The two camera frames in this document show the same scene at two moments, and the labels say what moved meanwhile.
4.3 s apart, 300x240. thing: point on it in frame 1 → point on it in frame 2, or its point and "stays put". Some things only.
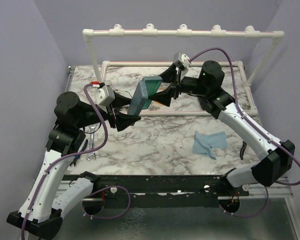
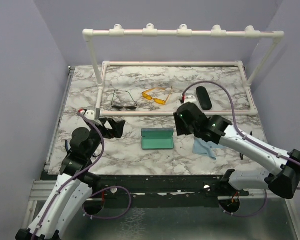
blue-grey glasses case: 148,86 → 157,138
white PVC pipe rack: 151,31 stays put
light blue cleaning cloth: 203,144 stays put
